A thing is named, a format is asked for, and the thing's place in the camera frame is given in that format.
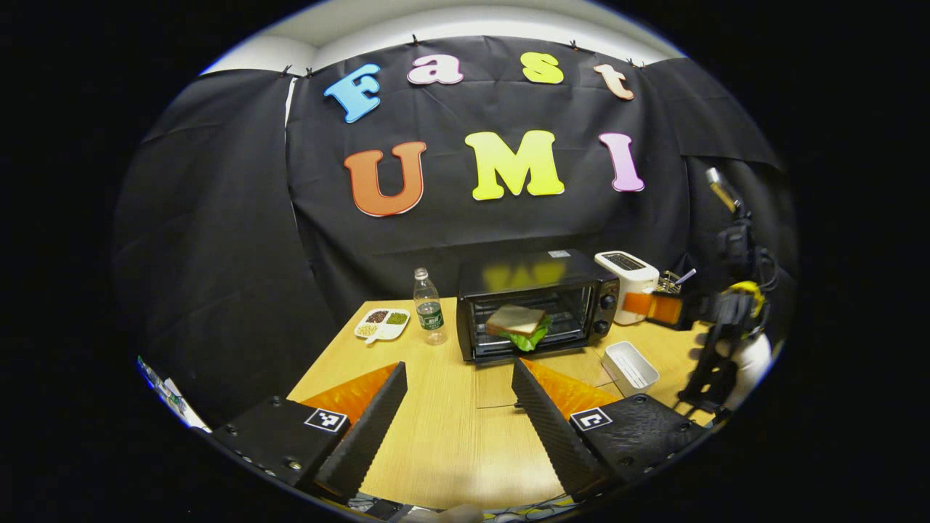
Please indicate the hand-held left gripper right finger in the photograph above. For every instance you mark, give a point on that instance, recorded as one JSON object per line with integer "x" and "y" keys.
{"x": 551, "y": 436}

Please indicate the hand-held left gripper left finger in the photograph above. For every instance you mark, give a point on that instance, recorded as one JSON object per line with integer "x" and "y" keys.
{"x": 367, "y": 436}

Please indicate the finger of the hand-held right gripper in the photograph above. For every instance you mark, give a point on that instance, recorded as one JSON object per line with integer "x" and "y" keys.
{"x": 690, "y": 309}
{"x": 636, "y": 303}

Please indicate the black electric oven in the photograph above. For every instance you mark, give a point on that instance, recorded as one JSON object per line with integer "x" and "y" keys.
{"x": 530, "y": 272}

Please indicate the toast and lettuce sandwich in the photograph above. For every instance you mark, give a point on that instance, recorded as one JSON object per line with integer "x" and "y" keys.
{"x": 514, "y": 319}

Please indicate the white rectangular food tray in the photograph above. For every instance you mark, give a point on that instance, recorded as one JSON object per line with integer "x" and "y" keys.
{"x": 631, "y": 367}

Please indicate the white toaster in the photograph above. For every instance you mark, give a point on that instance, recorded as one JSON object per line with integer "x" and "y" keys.
{"x": 628, "y": 272}

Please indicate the white divided grain dish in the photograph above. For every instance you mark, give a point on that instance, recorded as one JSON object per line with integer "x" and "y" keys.
{"x": 381, "y": 325}

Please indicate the clear plastic water bottle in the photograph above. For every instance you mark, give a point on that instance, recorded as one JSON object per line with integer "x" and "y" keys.
{"x": 430, "y": 312}

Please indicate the black backdrop cloth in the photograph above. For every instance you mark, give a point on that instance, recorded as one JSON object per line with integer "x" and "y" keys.
{"x": 450, "y": 225}

